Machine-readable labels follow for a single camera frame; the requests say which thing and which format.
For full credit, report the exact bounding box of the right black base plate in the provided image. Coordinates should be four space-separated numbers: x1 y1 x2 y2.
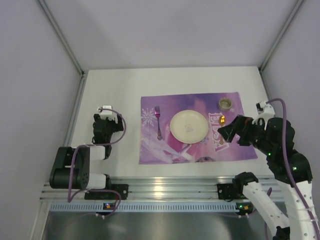
216 183 246 202

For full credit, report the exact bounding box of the perforated cable duct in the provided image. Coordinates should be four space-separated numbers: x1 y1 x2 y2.
50 201 253 213

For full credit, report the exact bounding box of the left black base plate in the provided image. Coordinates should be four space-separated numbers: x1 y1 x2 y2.
84 183 129 200

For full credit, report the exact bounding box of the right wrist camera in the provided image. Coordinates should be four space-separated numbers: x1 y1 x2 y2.
252 100 275 127

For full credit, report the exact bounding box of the purple Elsa placemat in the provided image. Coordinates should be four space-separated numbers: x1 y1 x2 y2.
139 92 258 165

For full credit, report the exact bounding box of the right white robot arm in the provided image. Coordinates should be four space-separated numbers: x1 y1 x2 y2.
218 115 320 240

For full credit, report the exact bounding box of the small beige cup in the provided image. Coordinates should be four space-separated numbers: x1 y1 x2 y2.
218 97 233 112

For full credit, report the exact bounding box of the gold spoon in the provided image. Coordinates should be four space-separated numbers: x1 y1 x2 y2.
219 115 226 128

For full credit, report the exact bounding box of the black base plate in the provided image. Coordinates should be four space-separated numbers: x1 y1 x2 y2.
84 183 129 200
216 183 246 202

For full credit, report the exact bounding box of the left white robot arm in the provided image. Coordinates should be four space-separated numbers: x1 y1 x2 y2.
49 113 125 190

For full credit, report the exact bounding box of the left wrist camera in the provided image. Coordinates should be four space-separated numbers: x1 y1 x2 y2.
97 105 115 120

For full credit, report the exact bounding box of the aluminium mounting rail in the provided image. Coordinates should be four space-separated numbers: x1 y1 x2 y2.
39 175 312 202

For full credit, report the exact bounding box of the iridescent purple fork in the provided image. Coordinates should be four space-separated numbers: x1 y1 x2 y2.
154 106 163 141

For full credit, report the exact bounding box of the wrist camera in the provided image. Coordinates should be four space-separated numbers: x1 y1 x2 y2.
252 100 275 127
97 105 115 120

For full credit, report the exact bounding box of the cream round plate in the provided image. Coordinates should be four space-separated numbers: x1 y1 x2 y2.
169 110 209 144

